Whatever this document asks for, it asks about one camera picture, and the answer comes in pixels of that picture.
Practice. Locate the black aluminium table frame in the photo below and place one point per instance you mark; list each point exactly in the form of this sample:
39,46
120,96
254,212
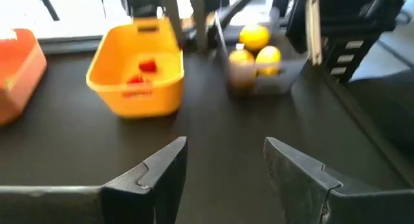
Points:
372,130

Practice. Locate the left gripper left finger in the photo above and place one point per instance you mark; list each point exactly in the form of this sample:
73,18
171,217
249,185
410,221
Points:
155,185

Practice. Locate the red toy pepper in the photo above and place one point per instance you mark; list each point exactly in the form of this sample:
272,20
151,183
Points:
147,66

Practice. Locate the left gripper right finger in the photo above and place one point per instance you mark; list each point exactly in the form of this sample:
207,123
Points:
300,185

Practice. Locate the yellow plastic basket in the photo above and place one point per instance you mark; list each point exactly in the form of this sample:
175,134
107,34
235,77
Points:
145,101

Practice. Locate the orange plastic basket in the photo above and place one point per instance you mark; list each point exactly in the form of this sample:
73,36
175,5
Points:
19,78

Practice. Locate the black table mat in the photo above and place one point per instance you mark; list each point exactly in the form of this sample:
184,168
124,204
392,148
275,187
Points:
210,120

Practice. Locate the yellow toy lemon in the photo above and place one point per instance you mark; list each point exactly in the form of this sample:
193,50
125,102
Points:
241,57
254,36
268,57

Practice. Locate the grey plastic basket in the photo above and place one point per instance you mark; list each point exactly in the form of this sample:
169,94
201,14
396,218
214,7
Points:
281,83

